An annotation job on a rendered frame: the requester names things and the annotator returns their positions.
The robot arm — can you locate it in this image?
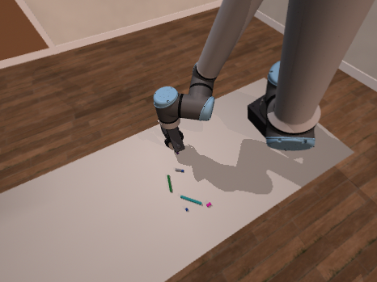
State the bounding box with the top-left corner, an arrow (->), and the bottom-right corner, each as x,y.
153,0 -> 375,153

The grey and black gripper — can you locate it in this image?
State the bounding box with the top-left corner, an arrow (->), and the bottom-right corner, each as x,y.
160,126 -> 184,149

